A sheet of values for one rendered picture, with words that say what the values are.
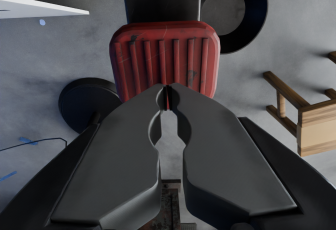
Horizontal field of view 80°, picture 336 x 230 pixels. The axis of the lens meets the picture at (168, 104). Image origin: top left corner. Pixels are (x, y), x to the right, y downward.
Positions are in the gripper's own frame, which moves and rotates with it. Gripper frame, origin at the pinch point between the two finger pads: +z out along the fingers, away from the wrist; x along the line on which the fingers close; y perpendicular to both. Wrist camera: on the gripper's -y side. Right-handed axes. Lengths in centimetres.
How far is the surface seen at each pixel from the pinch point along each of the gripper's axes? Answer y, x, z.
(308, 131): 45, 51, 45
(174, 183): 114, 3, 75
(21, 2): -1.5, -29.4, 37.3
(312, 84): 44, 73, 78
